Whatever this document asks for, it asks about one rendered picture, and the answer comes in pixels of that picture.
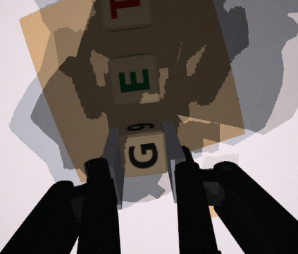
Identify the tan square mat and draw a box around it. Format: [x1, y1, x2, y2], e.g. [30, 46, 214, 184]
[19, 0, 245, 183]

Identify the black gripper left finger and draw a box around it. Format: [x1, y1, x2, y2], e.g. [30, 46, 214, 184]
[0, 127, 124, 254]

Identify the brown letter block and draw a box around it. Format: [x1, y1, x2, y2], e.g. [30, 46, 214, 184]
[100, 0, 152, 32]
[118, 119, 168, 178]
[108, 52, 161, 107]
[209, 206, 218, 217]

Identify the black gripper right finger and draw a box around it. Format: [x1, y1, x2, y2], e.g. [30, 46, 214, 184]
[162, 121, 298, 254]

